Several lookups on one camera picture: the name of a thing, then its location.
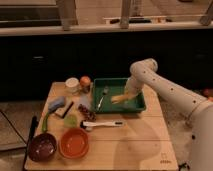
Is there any yellow banana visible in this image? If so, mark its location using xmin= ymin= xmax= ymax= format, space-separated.
xmin=111 ymin=94 xmax=133 ymax=104

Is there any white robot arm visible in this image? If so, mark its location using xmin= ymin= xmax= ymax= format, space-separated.
xmin=126 ymin=58 xmax=213 ymax=171

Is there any green plastic tray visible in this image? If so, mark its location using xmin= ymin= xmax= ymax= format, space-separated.
xmin=91 ymin=77 xmax=147 ymax=114

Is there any metal fork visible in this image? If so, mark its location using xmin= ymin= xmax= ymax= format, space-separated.
xmin=97 ymin=87 xmax=109 ymax=110

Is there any orange lidded jar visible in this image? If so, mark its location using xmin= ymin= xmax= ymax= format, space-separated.
xmin=80 ymin=76 xmax=91 ymax=93

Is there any bunch of dark grapes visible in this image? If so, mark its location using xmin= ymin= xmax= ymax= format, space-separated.
xmin=78 ymin=104 xmax=96 ymax=121

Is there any white cup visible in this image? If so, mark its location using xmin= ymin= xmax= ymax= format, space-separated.
xmin=65 ymin=77 xmax=79 ymax=93

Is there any black stick tool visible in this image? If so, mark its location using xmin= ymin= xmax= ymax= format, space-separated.
xmin=62 ymin=101 xmax=74 ymax=118

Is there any orange bowl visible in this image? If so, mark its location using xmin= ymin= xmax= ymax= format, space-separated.
xmin=58 ymin=128 xmax=89 ymax=159

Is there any green vegetable peeler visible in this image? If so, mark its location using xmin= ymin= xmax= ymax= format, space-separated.
xmin=41 ymin=112 xmax=50 ymax=133

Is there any dark purple bowl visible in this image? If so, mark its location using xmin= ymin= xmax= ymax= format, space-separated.
xmin=28 ymin=133 xmax=57 ymax=162

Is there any black cable at left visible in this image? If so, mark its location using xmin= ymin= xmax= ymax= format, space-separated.
xmin=0 ymin=109 xmax=39 ymax=171

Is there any black cable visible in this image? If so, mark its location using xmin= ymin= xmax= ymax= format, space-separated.
xmin=0 ymin=109 xmax=39 ymax=171
xmin=178 ymin=162 xmax=191 ymax=171

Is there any black cable at bottom right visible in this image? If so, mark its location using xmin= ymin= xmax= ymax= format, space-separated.
xmin=178 ymin=162 xmax=191 ymax=171

